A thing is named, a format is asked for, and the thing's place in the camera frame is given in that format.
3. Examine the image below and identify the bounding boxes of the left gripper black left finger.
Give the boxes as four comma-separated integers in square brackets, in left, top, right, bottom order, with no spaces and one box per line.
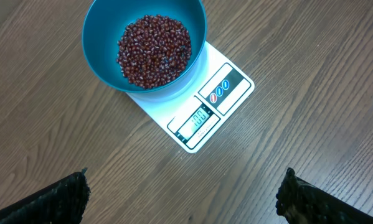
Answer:
[0,168,90,224]

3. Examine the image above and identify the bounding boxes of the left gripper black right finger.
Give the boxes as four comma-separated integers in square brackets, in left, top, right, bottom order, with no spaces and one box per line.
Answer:
[275,167,373,224]

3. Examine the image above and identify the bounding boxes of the white digital kitchen scale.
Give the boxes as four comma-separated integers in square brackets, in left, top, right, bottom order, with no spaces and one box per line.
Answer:
[129,42,255,154]

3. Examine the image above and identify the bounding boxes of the red beans in bowl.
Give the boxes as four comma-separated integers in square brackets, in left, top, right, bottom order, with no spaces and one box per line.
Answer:
[116,14,192,89]

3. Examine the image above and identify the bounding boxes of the teal blue bowl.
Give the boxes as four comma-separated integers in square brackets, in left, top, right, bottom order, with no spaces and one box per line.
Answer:
[82,0,208,93]

